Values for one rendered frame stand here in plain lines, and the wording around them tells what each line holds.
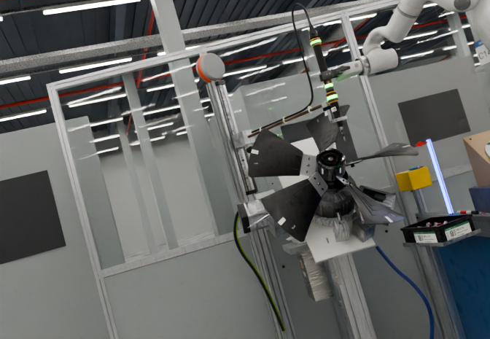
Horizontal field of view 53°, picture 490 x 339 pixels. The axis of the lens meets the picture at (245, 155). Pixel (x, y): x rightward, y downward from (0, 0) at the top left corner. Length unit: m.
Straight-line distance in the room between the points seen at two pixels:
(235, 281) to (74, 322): 1.41
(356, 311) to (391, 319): 0.75
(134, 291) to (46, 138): 1.48
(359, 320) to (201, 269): 0.93
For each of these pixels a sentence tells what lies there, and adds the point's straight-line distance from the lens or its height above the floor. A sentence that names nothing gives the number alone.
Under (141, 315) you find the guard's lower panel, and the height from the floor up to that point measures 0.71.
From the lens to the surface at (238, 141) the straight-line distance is 2.54.
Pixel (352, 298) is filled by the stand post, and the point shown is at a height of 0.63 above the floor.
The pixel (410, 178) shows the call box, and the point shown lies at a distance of 2.43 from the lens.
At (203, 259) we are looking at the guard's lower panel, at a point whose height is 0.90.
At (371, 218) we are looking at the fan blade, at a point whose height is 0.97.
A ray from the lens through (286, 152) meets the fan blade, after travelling 2.12.
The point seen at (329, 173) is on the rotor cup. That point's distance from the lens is 2.02.
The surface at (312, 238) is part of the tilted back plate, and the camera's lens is 2.14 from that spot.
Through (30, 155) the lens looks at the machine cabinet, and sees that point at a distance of 3.79.
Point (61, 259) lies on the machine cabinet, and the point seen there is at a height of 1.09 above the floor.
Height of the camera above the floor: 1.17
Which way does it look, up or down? 4 degrees up
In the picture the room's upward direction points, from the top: 16 degrees counter-clockwise
